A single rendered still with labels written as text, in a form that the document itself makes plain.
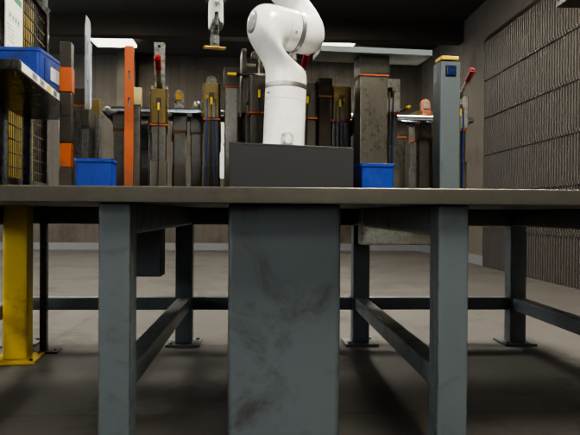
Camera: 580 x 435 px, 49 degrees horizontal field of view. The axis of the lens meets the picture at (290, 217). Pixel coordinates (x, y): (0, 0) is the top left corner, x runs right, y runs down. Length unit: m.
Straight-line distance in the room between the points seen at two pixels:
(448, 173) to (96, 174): 1.11
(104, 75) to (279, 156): 9.78
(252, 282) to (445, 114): 0.90
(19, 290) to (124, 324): 1.31
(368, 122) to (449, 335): 0.76
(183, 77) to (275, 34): 9.34
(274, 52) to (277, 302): 0.70
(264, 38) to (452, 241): 0.76
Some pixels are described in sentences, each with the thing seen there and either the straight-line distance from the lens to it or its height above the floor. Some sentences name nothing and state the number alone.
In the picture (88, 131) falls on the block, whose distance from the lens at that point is 2.38.
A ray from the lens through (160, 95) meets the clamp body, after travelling 2.21.
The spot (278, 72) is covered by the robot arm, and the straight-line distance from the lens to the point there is 1.84.
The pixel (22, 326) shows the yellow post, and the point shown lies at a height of 0.15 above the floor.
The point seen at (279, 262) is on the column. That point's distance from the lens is 1.70.
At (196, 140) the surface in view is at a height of 0.90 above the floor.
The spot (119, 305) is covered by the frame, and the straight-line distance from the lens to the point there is 1.65.
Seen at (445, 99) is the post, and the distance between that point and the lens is 2.19.
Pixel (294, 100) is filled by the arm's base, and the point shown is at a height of 0.96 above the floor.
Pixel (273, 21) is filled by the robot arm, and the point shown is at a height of 1.17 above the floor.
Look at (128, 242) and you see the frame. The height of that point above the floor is 0.56.
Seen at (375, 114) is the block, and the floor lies 0.96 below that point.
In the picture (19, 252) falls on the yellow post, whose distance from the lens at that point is 2.91.
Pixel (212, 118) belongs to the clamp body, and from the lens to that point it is 2.17.
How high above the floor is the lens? 0.64
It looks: level
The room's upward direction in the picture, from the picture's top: straight up
